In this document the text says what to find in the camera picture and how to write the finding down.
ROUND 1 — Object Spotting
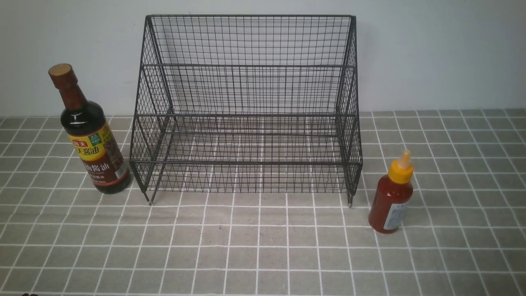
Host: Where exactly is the dark soy sauce bottle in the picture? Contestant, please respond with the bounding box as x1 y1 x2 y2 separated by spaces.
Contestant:
48 63 131 194

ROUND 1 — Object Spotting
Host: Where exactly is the black wire mesh shelf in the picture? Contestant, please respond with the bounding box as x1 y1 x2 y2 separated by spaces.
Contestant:
129 14 363 206

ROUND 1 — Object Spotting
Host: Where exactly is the red chili sauce squeeze bottle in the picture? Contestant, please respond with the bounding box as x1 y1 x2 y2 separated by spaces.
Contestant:
368 150 414 234

